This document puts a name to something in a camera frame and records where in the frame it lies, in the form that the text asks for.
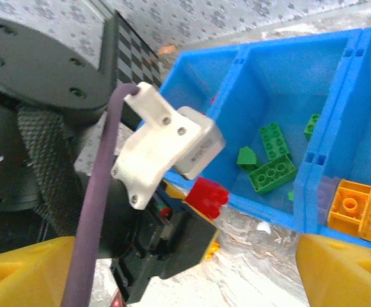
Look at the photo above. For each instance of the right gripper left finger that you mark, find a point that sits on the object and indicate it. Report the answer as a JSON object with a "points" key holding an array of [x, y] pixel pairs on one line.
{"points": [[19, 275]]}

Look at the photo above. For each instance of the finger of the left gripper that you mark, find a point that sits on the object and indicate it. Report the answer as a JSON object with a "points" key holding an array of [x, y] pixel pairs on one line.
{"points": [[188, 243], [174, 195]]}

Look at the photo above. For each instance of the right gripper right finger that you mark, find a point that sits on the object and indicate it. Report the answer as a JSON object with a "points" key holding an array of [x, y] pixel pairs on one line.
{"points": [[342, 275]]}

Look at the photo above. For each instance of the red lego brick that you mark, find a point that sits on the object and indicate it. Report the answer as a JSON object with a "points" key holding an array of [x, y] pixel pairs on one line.
{"points": [[206, 196]]}

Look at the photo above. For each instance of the green sloped lego piece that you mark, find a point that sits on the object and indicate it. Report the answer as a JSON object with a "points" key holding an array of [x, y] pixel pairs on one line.
{"points": [[246, 159]]}

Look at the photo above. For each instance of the long green lego brick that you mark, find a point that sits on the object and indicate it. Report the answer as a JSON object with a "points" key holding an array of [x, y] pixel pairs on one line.
{"points": [[275, 140]]}

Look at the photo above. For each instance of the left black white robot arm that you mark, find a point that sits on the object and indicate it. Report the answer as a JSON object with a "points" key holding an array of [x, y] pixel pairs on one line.
{"points": [[32, 70]]}

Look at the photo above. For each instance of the triangular red black sign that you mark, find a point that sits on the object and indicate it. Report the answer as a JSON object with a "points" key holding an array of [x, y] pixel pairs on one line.
{"points": [[117, 302]]}

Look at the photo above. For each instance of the black checkerboard panel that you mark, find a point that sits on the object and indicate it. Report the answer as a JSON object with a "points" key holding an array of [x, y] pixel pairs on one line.
{"points": [[134, 60]]}

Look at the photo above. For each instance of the small orange wooden piece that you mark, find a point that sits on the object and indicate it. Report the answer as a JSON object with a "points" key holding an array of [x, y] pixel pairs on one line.
{"points": [[167, 49]]}

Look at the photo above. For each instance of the blue three-compartment bin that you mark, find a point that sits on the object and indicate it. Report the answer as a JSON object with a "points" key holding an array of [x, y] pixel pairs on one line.
{"points": [[288, 80]]}

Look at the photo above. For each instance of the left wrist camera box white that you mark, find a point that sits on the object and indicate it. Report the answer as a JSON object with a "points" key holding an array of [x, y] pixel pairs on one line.
{"points": [[160, 144]]}

